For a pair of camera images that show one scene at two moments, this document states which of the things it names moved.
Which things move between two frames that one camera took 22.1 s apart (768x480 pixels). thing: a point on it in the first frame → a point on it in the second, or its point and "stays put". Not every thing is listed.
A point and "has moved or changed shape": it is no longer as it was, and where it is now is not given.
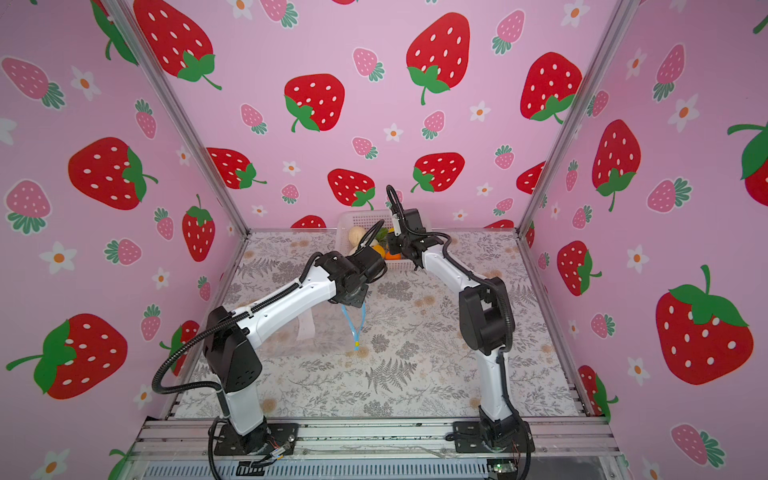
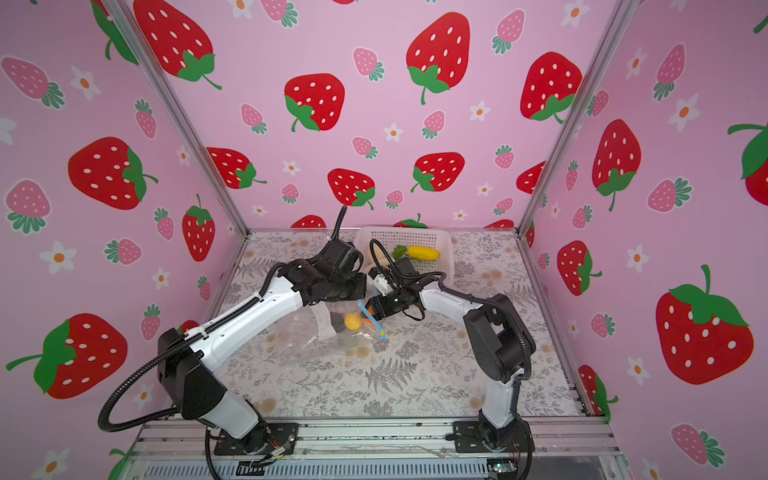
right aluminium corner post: [574, 113] stays put
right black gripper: [394, 246] → [377, 303]
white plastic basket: [367, 219] has moved or changed shape
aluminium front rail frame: [562, 451] stays put
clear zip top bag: [334, 333] has moved or changed shape
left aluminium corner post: [181, 113] stays put
